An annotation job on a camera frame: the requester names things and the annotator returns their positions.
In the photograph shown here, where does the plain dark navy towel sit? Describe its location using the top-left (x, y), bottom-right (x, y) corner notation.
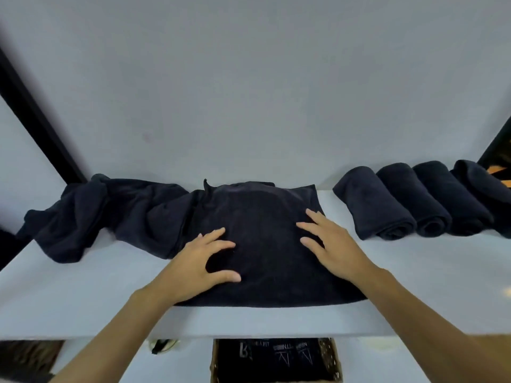
top-left (376, 162), bottom-right (453, 238)

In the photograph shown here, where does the person's right hand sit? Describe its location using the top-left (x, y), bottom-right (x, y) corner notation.
top-left (296, 208), bottom-right (380, 284)

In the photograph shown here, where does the gold black object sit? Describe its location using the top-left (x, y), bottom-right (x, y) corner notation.
top-left (150, 338), bottom-right (180, 355)

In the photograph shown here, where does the person's left forearm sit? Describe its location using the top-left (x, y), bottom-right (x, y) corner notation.
top-left (50, 285), bottom-right (176, 383)

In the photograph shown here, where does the dark navy printed towel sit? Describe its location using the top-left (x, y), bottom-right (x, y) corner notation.
top-left (175, 179), bottom-right (368, 309)
top-left (412, 160), bottom-right (496, 237)
top-left (451, 159), bottom-right (511, 240)
top-left (332, 166), bottom-right (418, 241)

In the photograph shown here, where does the person's right forearm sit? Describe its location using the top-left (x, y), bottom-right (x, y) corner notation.
top-left (355, 269), bottom-right (511, 383)

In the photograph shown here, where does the woven wicker basket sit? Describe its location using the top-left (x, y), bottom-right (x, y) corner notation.
top-left (209, 338), bottom-right (344, 383)

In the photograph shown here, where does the heap of dark navy towels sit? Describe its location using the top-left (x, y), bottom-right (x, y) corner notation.
top-left (15, 174), bottom-right (204, 264)

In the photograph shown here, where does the person's left hand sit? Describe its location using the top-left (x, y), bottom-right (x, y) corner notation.
top-left (147, 227), bottom-right (242, 306)

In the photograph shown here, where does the large wicker hamper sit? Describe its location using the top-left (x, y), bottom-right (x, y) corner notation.
top-left (0, 340), bottom-right (64, 383)

